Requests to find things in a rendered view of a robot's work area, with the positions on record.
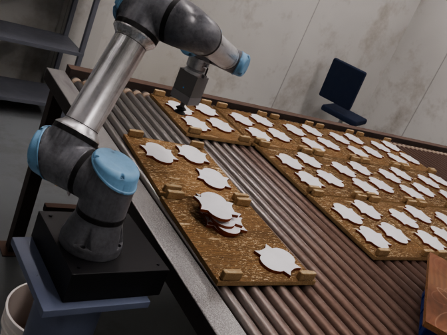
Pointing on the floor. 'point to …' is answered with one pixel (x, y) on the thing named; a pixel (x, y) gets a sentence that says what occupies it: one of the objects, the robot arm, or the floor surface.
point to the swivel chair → (342, 92)
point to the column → (85, 310)
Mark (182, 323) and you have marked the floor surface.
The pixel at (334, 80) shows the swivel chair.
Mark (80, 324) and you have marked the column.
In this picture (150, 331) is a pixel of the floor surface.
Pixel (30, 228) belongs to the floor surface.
